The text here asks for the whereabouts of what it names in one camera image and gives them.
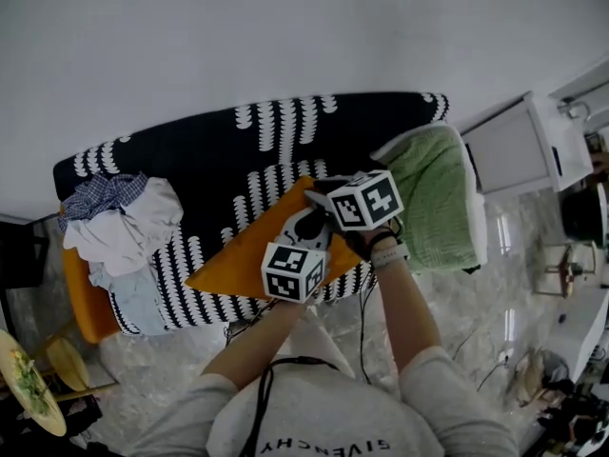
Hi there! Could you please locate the black round table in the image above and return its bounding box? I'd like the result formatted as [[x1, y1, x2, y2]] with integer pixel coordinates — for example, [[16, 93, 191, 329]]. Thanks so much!
[[560, 188, 609, 247]]

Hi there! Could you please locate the metal frame wooden stool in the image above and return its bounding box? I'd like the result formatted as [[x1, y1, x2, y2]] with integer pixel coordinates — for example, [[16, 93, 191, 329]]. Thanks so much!
[[537, 240, 600, 299]]

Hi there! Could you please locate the round yellow table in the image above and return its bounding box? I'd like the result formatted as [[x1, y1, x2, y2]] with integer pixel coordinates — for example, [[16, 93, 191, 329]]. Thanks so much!
[[0, 328, 68, 437]]

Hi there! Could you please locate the small round wooden stool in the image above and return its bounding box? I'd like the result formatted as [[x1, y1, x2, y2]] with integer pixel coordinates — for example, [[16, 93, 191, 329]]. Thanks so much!
[[28, 321, 120, 404]]

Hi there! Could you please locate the pile of crumpled clothes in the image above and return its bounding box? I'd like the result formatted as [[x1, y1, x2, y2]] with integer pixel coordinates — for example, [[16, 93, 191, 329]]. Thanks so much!
[[63, 176, 186, 278]]

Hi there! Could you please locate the person's white t-shirt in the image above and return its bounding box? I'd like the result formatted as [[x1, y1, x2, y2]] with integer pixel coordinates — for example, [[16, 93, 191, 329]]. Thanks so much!
[[126, 345, 520, 457]]

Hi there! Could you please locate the green knitted blanket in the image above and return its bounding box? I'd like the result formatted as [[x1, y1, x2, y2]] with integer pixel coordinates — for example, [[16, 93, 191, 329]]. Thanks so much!
[[370, 121, 489, 276]]

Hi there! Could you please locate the orange cushion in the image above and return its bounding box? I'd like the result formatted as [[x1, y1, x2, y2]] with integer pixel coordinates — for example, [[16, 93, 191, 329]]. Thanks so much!
[[184, 174, 368, 303]]

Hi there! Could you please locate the metal faucet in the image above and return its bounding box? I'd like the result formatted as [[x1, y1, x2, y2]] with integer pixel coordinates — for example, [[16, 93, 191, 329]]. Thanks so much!
[[557, 98, 592, 122]]

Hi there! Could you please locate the light blue cloth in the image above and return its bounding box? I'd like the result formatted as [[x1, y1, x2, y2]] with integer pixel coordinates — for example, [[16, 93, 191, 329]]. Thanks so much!
[[88, 259, 170, 337]]

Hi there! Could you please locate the orange sofa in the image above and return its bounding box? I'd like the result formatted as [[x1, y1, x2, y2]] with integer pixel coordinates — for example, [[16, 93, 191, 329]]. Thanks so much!
[[59, 202, 123, 345]]

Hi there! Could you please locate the white cabinet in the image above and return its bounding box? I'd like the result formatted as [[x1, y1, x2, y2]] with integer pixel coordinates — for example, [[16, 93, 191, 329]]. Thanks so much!
[[456, 90, 596, 195]]

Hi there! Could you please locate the black white patterned sofa cover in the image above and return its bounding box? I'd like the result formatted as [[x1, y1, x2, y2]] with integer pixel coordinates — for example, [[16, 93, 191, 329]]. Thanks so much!
[[52, 91, 451, 337]]

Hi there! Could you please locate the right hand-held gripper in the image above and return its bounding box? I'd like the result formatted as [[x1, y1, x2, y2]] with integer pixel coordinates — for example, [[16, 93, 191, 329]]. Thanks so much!
[[304, 169, 404, 231]]

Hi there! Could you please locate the yellow flower bouquet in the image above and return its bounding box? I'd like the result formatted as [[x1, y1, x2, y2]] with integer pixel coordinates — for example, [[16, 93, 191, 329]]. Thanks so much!
[[8, 348, 53, 418]]

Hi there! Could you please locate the person's right forearm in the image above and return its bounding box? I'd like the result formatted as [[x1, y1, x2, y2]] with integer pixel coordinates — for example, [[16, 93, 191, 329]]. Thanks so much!
[[375, 254, 442, 375]]

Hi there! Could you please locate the person's left forearm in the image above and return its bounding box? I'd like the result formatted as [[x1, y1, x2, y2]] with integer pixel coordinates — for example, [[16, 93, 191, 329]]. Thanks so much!
[[199, 297, 315, 392]]

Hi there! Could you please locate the white wristwatch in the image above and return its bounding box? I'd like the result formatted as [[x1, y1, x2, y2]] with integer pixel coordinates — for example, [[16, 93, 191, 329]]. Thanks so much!
[[370, 244, 411, 269]]

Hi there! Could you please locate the black neck strap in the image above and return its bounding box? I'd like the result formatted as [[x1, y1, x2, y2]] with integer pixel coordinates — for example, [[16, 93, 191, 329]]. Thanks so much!
[[240, 356, 343, 457]]

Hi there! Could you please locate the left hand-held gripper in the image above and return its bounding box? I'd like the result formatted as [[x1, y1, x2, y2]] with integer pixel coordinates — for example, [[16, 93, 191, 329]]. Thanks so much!
[[260, 209, 333, 303]]

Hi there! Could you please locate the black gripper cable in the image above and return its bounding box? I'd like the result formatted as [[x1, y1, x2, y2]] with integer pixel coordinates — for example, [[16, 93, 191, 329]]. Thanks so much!
[[356, 264, 382, 385], [223, 297, 282, 347]]

